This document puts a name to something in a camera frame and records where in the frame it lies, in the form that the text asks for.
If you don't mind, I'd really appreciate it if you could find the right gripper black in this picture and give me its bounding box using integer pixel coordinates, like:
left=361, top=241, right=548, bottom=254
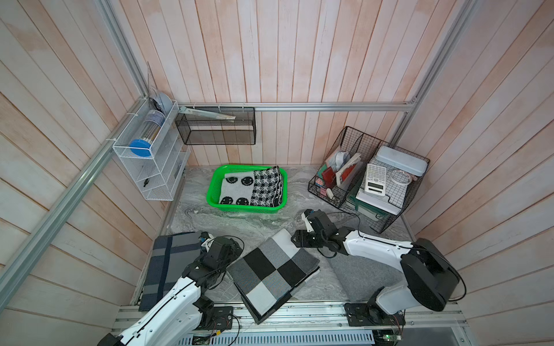
left=289, top=228, right=325, bottom=247

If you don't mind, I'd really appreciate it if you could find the grey black checkered scarf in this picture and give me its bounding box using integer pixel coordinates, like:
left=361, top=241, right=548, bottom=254
left=228, top=229, right=320, bottom=324

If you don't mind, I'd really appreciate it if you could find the plain grey scarf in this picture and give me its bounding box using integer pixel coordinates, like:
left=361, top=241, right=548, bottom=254
left=328, top=255, right=404, bottom=303

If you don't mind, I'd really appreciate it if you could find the green plastic basket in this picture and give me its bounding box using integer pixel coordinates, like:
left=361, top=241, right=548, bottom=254
left=206, top=164, right=288, bottom=213

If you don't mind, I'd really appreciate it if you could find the black white smiley scarf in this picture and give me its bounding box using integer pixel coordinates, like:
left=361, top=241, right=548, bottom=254
left=219, top=167, right=284, bottom=208

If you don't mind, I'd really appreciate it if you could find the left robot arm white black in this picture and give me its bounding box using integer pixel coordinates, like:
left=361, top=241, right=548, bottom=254
left=98, top=236, right=245, bottom=345

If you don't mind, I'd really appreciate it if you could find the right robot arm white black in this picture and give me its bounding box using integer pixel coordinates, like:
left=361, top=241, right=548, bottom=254
left=291, top=209, right=464, bottom=328

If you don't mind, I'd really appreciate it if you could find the navy grey plaid scarf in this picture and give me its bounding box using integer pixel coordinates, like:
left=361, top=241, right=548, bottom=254
left=139, top=232, right=201, bottom=311

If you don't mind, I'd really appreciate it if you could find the grey ruler in basket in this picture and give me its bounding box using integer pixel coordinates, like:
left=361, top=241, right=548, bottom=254
left=180, top=106, right=236, bottom=121

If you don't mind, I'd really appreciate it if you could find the red booklet in organizer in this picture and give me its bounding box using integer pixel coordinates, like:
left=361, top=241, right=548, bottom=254
left=321, top=164, right=358, bottom=189

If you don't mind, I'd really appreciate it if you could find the white calculator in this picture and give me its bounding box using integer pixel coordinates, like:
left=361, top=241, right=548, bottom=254
left=364, top=164, right=387, bottom=196

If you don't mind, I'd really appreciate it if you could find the white tape roll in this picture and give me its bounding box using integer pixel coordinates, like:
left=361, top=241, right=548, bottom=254
left=389, top=169, right=413, bottom=186

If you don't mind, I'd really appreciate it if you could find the white rectangular plastic box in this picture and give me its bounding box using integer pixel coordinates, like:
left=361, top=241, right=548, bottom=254
left=375, top=146, right=428, bottom=177

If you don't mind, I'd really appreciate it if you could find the clear tube blue cap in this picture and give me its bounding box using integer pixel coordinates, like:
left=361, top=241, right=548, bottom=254
left=129, top=110, right=165, bottom=157

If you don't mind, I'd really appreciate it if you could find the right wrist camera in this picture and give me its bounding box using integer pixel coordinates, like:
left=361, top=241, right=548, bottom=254
left=301, top=209, right=315, bottom=233

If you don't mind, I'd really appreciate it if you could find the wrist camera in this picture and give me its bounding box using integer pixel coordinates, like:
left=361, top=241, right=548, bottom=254
left=301, top=209, right=315, bottom=233
left=199, top=232, right=214, bottom=254

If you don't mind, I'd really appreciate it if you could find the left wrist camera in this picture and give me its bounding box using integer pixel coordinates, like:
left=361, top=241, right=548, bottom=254
left=199, top=232, right=214, bottom=254

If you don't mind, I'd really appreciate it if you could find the black wire desk organizer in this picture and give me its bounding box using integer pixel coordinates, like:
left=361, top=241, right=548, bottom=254
left=308, top=126, right=430, bottom=234

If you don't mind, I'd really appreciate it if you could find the aluminium mounting rail base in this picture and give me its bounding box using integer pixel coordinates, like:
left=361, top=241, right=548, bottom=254
left=110, top=300, right=473, bottom=346

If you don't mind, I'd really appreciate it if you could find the black mesh wall basket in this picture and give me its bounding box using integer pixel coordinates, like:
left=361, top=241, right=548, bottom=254
left=175, top=108, right=257, bottom=146

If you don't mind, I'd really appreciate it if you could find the white wire wall shelf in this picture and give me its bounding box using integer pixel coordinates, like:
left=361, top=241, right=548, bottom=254
left=113, top=99, right=190, bottom=201

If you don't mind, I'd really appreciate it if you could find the horizontal aluminium wall bar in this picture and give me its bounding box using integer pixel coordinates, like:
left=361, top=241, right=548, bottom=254
left=178, top=102, right=415, bottom=112

